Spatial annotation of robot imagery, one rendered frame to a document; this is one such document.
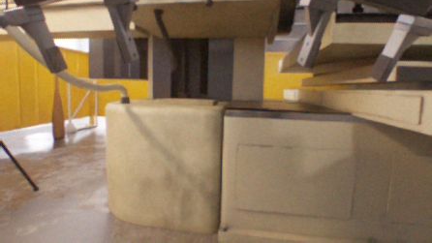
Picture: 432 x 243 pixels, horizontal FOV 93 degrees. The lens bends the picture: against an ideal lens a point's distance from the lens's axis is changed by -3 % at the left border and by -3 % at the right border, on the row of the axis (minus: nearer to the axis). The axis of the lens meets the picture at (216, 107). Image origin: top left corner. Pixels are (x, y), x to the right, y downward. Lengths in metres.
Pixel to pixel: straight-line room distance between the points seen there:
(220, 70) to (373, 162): 1.04
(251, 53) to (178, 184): 0.99
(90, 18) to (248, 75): 1.07
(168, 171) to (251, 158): 0.40
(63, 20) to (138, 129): 0.91
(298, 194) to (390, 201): 0.38
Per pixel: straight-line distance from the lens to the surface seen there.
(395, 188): 1.19
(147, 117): 1.06
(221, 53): 1.59
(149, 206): 1.20
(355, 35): 0.84
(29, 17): 0.43
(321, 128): 1.00
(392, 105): 0.82
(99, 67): 1.97
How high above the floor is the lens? 0.69
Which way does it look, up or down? 5 degrees down
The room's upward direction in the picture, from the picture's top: 2 degrees clockwise
